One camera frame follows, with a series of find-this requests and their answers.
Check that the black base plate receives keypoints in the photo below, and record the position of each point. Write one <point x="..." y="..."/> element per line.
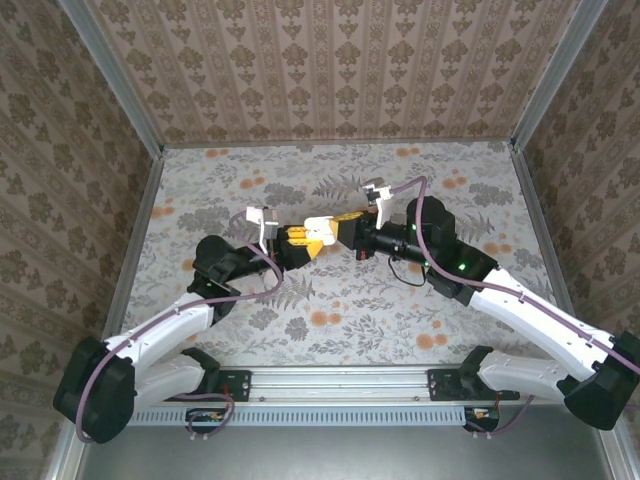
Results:
<point x="235" y="385"/>
<point x="445" y="385"/>

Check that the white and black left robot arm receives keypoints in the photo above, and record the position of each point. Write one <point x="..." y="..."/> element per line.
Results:
<point x="160" y="325"/>

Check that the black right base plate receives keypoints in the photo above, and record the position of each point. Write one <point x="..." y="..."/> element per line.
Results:
<point x="445" y="385"/>

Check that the aluminium back rail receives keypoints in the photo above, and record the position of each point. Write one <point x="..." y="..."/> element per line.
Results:
<point x="340" y="143"/>

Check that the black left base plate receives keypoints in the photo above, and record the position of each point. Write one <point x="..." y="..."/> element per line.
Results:
<point x="235" y="385"/>

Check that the white earbud charging case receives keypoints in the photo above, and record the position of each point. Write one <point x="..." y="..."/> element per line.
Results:
<point x="320" y="227"/>

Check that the aluminium frame post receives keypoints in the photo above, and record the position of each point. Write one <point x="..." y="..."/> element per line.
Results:
<point x="555" y="75"/>
<point x="110" y="75"/>

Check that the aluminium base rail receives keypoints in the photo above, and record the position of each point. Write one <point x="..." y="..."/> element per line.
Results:
<point x="340" y="385"/>

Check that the aluminium right side rail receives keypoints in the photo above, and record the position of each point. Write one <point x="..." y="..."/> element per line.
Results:
<point x="531" y="200"/>

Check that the grey metal front panel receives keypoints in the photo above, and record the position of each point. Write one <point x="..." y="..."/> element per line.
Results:
<point x="350" y="455"/>

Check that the aluminium left frame post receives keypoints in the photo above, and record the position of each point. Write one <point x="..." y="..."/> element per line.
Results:
<point x="110" y="75"/>

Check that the aluminium right frame post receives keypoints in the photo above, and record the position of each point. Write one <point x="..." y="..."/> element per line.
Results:
<point x="555" y="75"/>

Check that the aluminium left side rail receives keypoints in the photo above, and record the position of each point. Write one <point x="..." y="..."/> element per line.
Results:
<point x="150" y="190"/>

